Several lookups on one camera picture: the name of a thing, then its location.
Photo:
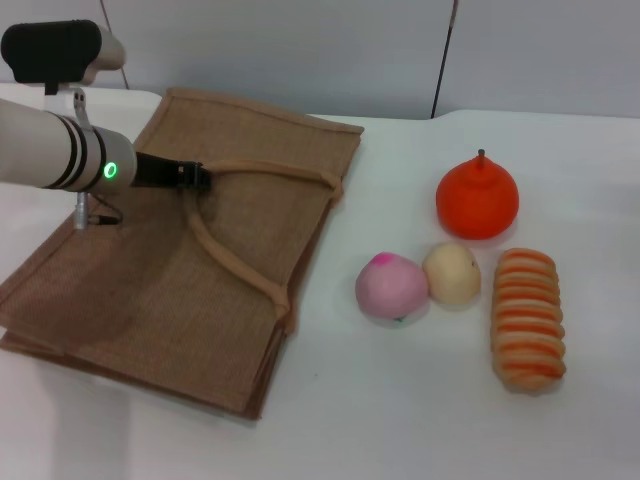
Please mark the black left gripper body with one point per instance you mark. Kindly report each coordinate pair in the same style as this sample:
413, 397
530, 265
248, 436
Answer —
157, 170

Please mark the orange pear-shaped fruit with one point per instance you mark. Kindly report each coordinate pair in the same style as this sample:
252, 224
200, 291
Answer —
475, 205

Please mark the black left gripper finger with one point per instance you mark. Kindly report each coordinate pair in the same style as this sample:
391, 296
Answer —
202, 171
196, 184

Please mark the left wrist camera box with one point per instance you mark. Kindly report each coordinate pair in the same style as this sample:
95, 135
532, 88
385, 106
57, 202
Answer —
50, 50

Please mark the orange striped bread loaf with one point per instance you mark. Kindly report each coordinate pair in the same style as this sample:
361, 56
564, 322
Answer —
527, 320

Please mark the brown jute handbag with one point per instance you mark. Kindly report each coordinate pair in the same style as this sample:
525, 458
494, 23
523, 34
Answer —
190, 280

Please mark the pink peach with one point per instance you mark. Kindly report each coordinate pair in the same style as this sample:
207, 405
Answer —
390, 290

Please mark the beige round fruit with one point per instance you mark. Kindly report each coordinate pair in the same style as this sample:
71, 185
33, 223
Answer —
452, 275

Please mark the thin dark wall rod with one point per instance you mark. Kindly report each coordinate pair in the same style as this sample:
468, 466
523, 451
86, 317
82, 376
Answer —
445, 55

